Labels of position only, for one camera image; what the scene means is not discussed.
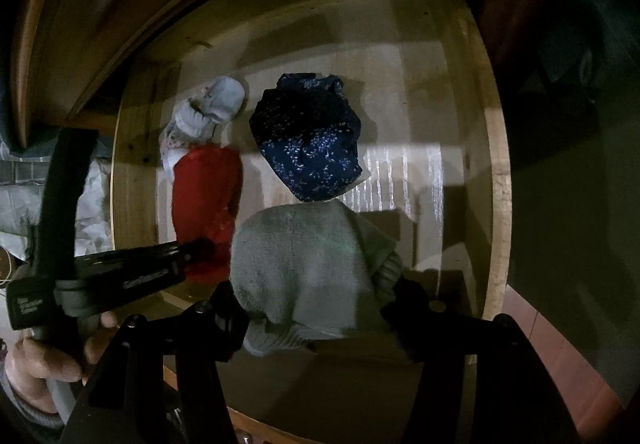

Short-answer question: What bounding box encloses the red underwear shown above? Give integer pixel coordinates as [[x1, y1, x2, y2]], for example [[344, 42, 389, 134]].
[[170, 146, 243, 285]]

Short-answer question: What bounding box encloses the person's left hand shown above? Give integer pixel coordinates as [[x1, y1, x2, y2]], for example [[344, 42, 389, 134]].
[[5, 311, 121, 415]]

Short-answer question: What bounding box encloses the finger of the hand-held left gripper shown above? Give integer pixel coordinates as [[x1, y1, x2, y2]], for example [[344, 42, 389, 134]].
[[75, 238, 221, 282]]

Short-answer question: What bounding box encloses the light blue floral underwear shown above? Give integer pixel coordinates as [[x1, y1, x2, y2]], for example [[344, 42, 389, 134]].
[[159, 76, 247, 172]]

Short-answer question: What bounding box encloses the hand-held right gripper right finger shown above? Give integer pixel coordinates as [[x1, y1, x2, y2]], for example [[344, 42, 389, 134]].
[[387, 274, 581, 444]]

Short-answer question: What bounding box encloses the navy floral underwear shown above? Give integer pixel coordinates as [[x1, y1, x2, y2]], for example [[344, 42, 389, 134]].
[[249, 72, 363, 203]]

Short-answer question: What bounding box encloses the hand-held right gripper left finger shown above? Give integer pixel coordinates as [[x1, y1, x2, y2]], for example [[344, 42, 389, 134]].
[[60, 281, 251, 444]]

